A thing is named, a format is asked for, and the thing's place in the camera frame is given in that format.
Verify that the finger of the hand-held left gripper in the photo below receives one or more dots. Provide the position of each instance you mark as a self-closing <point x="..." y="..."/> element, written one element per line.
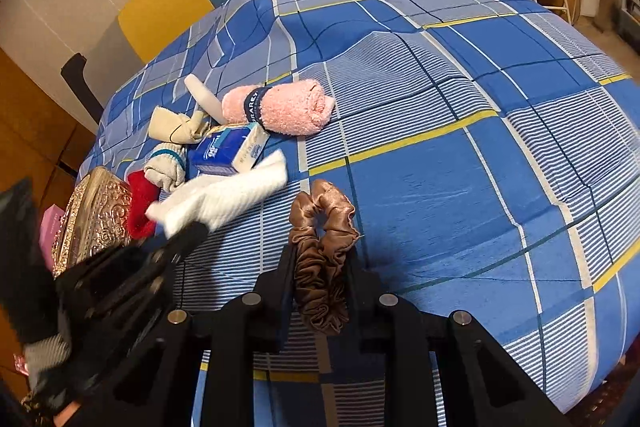
<point x="180" y="239"/>

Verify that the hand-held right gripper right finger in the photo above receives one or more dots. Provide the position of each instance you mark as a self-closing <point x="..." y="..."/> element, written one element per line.
<point x="370" y="302"/>

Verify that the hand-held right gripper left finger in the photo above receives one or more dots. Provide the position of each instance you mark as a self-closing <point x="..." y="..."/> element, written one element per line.
<point x="270" y="307"/>

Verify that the white ribbed towel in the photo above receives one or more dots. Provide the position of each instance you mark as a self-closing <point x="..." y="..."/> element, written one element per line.
<point x="225" y="197"/>

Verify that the brown satin scrunchie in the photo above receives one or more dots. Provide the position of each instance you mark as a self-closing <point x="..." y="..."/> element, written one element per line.
<point x="320" y="257"/>

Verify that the white sock with teal stripe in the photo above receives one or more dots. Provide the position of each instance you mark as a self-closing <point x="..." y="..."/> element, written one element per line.
<point x="167" y="167"/>

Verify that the blue tissue pack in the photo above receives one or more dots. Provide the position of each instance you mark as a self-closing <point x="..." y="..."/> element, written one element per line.
<point x="220" y="152"/>

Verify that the pink towel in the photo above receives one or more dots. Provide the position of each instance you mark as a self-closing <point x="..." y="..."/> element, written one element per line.
<point x="295" y="107"/>

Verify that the red fluffy cloth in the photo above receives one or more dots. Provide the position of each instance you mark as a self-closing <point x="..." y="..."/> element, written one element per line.
<point x="140" y="207"/>

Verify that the silver embossed tissue box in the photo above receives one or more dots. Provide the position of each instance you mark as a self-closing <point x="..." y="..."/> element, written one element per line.
<point x="95" y="217"/>

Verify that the purple cardboard box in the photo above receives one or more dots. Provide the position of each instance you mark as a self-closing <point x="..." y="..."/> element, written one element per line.
<point x="50" y="227"/>

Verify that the beige knotted cloth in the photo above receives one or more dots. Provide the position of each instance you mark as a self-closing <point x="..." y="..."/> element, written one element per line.
<point x="170" y="127"/>

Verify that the white tube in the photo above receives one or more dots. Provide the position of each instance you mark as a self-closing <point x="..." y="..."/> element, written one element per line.
<point x="200" y="92"/>

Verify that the blue plaid tablecloth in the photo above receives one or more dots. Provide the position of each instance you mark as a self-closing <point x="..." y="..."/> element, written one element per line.
<point x="450" y="157"/>

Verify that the wooden cabinet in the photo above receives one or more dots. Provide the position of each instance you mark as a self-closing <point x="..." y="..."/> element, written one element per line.
<point x="30" y="117"/>

